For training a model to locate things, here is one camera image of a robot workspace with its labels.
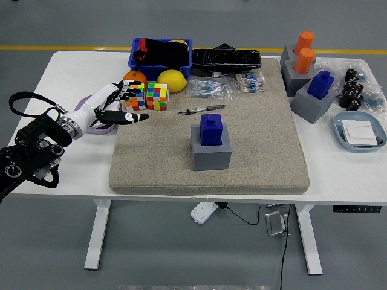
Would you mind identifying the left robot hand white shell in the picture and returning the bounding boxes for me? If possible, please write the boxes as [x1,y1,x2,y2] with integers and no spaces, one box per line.
[64,79,150,134]

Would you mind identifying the blue square seal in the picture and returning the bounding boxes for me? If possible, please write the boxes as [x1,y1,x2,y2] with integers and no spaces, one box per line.
[307,71,336,100]
[199,113,224,147]

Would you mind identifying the grey cube seal holder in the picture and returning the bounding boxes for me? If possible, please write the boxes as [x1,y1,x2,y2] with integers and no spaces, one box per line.
[290,79,338,124]
[282,59,317,97]
[190,123,233,172]
[279,44,317,73]

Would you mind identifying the orange cylinder seal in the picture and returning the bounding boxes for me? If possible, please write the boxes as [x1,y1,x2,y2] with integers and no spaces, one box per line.
[293,30,315,56]
[293,47,316,75]

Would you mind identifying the purple tray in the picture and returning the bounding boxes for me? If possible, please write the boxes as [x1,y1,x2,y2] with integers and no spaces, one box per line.
[74,95,119,136]

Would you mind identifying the multicoloured puzzle cube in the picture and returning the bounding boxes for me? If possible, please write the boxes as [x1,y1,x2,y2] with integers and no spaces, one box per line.
[123,83,146,112]
[145,82,169,112]

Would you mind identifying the orange fruit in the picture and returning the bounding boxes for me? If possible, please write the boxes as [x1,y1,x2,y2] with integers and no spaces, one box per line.
[123,69,148,90]

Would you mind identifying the blue plastic bin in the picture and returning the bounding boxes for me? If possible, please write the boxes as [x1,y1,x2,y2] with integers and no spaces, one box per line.
[127,37,194,82]

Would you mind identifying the yellow lemon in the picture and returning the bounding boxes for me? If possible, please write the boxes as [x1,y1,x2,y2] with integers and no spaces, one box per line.
[156,69,187,93]

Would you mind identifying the black cloth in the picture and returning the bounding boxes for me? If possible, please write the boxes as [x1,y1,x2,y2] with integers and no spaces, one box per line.
[133,37,190,68]

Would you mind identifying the clear bag blue resistors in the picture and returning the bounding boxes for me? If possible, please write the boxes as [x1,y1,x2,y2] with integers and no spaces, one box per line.
[186,75,233,102]

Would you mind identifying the white table leg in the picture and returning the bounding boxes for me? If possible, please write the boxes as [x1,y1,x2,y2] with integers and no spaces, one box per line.
[83,199,112,271]
[295,204,324,276]

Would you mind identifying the white power strip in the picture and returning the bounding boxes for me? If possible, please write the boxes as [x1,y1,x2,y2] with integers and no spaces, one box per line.
[190,201,219,225]

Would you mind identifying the clear bag mixed resistors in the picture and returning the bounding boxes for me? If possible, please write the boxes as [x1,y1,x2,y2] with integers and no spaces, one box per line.
[231,72,267,94]

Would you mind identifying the grey-brown mat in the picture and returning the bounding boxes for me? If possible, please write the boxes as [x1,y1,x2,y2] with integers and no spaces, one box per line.
[108,57,311,196]

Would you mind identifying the light blue tray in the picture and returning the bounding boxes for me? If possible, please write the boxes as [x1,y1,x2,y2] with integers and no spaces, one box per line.
[332,111,387,153]

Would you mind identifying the clear bag black capacitors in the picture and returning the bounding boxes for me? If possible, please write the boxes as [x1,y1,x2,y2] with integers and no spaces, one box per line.
[316,57,382,112]

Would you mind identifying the black desk control panel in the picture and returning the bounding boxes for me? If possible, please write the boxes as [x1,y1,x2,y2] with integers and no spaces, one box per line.
[332,205,381,213]

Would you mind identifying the clear bag blue components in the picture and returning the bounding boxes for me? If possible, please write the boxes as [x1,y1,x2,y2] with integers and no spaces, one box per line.
[361,84,387,114]

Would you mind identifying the black plug and cord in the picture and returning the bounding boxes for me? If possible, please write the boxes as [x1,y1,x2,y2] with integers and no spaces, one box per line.
[217,202,262,227]

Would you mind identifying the silver metal bracket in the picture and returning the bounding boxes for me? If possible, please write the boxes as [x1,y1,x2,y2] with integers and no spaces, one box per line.
[264,210,291,237]

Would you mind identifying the black cable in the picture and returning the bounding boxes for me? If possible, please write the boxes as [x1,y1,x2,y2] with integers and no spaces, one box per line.
[278,204,291,290]

